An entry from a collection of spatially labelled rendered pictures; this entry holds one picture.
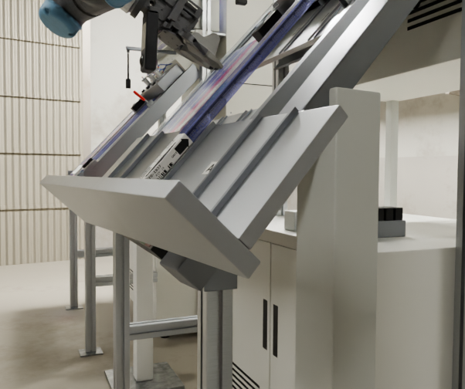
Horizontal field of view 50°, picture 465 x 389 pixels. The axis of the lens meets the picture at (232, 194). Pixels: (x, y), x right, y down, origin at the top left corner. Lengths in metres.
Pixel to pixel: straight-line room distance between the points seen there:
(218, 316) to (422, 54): 0.82
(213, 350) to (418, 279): 0.41
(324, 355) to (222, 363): 0.25
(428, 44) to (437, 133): 3.17
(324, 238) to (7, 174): 3.96
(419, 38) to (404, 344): 0.71
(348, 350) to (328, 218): 0.13
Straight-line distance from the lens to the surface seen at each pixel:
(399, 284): 0.93
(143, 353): 1.88
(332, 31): 0.85
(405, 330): 0.96
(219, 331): 0.73
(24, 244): 4.41
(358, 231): 0.51
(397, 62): 1.34
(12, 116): 4.38
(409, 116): 4.61
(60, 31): 1.01
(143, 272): 1.80
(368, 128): 0.51
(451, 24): 1.24
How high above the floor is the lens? 0.75
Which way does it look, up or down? 3 degrees down
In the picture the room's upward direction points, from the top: straight up
